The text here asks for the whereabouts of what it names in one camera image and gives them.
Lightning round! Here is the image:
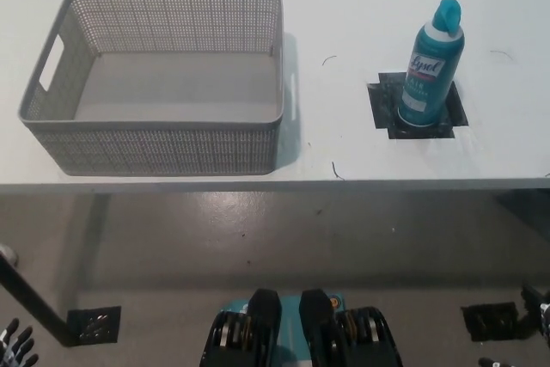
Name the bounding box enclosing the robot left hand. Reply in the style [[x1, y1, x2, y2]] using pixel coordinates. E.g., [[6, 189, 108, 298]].
[[0, 317, 40, 367]]

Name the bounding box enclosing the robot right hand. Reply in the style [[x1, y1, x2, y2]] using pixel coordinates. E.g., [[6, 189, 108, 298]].
[[478, 283, 550, 367]]

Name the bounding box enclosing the teal Lysol air spray can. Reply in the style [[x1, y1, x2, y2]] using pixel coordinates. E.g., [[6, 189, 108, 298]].
[[395, 0, 467, 129]]

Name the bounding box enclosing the black tape square marker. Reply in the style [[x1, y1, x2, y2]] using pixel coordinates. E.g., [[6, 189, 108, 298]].
[[367, 71, 469, 141], [66, 305, 123, 347], [460, 301, 536, 343]]

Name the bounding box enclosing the black metal stand leg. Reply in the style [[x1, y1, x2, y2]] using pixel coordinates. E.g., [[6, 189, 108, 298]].
[[0, 250, 82, 347]]

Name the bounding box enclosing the grey caster wheel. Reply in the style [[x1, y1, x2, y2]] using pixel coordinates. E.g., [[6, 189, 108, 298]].
[[0, 243, 21, 270]]

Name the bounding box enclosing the grey perforated plastic basket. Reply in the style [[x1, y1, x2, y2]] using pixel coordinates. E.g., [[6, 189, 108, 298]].
[[17, 0, 285, 177]]

